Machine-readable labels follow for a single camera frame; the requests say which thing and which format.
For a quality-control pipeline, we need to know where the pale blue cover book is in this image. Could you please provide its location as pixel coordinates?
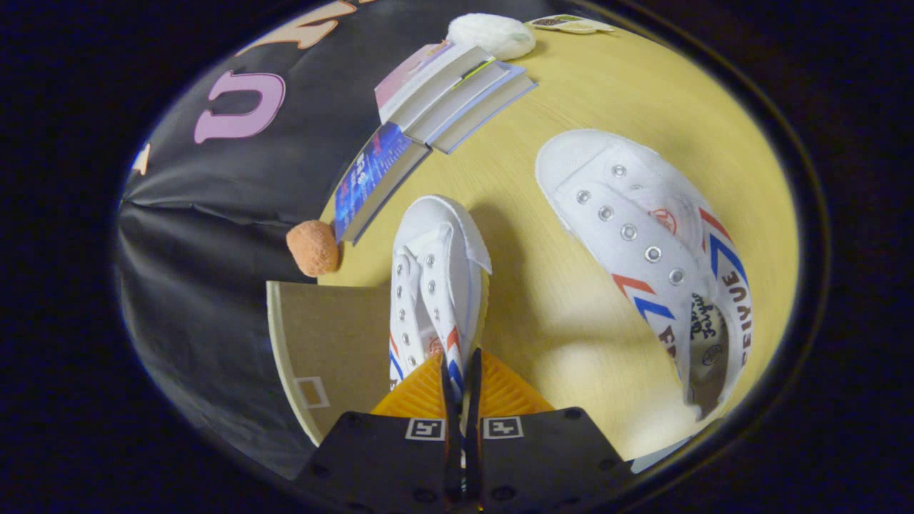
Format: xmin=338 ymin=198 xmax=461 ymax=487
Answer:
xmin=428 ymin=71 xmax=538 ymax=155

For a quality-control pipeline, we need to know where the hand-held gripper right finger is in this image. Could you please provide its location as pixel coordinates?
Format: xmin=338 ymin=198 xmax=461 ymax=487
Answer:
xmin=463 ymin=348 xmax=638 ymax=514

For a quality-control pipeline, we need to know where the beige fabric storage box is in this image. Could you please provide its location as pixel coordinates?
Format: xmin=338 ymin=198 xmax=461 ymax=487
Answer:
xmin=266 ymin=281 xmax=393 ymax=447

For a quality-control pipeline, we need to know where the white fluffy ball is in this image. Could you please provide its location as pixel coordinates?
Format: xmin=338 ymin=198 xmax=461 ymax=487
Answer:
xmin=446 ymin=13 xmax=536 ymax=61

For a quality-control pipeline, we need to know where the white canvas shoe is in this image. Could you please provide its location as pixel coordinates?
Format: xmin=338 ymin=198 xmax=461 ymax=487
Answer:
xmin=389 ymin=195 xmax=493 ymax=429
xmin=536 ymin=128 xmax=754 ymax=422

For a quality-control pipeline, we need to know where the pale grey cloth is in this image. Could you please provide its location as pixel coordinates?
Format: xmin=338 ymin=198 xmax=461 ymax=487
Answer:
xmin=632 ymin=435 xmax=693 ymax=473

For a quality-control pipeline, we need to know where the orange fluffy ball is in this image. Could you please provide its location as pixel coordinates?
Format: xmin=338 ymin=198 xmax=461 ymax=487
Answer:
xmin=286 ymin=220 xmax=340 ymax=278

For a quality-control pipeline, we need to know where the white printed packet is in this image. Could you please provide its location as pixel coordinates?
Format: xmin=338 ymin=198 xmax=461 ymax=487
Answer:
xmin=528 ymin=14 xmax=616 ymax=35

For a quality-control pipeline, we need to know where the white thick book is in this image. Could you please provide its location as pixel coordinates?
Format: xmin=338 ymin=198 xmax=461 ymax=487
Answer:
xmin=403 ymin=61 xmax=526 ymax=147

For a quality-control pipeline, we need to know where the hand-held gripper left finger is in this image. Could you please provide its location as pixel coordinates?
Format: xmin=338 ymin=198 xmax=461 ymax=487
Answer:
xmin=291 ymin=352 xmax=463 ymax=514

